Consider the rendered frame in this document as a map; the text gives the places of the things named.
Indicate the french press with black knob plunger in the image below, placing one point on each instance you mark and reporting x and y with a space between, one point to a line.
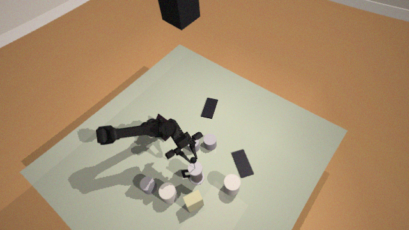
196 172

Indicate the beige rectangular block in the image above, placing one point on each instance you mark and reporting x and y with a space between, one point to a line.
194 200

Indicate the white cylinder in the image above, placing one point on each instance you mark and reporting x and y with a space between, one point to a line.
168 193
231 185

